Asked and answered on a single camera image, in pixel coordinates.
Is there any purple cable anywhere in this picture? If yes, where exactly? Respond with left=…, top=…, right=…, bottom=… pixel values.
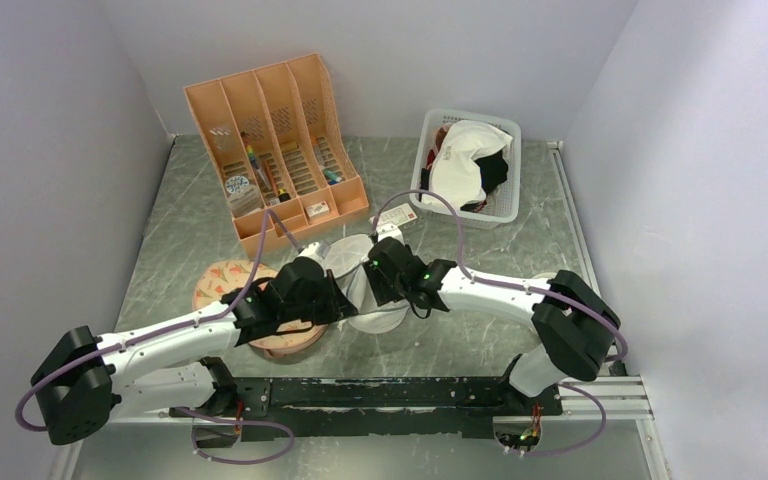
left=370, top=190, right=629, bottom=460
left=14, top=209, right=306, bottom=467

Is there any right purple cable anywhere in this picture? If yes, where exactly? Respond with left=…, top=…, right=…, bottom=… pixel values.
left=370, top=190, right=629, bottom=460

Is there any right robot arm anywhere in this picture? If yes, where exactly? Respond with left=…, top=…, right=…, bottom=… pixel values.
left=363, top=238, right=621, bottom=414

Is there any pink bra in basket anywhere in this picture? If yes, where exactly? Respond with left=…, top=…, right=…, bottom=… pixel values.
left=431, top=122, right=453, bottom=155

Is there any small white staples box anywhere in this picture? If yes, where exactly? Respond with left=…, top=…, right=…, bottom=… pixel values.
left=305, top=201, right=330, bottom=219

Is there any white grey deli box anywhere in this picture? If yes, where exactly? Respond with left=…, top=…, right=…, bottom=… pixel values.
left=369, top=203, right=419, bottom=230

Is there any floral peach bra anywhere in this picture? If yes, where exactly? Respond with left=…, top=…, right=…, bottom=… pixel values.
left=192, top=259, right=327, bottom=359

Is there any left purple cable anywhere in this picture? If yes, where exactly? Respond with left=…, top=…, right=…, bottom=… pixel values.
left=14, top=209, right=306, bottom=467

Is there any orange plastic file organizer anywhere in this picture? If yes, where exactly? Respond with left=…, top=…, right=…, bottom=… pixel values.
left=184, top=53, right=369, bottom=255

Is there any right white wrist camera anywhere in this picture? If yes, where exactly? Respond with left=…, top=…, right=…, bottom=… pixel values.
left=375, top=222, right=404, bottom=243

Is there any white mesh laundry bag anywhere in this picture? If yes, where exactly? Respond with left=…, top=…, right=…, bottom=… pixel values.
left=324, top=234, right=408, bottom=335

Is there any rainbow coloured pen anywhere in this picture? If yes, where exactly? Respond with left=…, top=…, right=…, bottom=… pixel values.
left=240, top=131, right=272, bottom=192

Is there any white plastic basket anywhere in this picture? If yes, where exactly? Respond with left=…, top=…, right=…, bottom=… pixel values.
left=411, top=109, right=522, bottom=230

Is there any round patterned tape roll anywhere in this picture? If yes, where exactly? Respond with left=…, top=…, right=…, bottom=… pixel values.
left=224, top=175, right=250, bottom=195

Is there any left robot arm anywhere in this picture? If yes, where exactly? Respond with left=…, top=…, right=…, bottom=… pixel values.
left=15, top=256, right=358, bottom=446

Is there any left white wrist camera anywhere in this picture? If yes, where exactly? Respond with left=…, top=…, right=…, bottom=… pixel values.
left=298, top=241, right=331, bottom=266

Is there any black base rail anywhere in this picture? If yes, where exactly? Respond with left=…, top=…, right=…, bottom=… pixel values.
left=195, top=376, right=563, bottom=442

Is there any white bra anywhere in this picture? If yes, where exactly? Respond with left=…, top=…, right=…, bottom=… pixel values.
left=420, top=120, right=514, bottom=212

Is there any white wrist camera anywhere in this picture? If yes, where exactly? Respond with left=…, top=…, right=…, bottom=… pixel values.
left=298, top=241, right=331, bottom=266
left=375, top=222, right=404, bottom=243

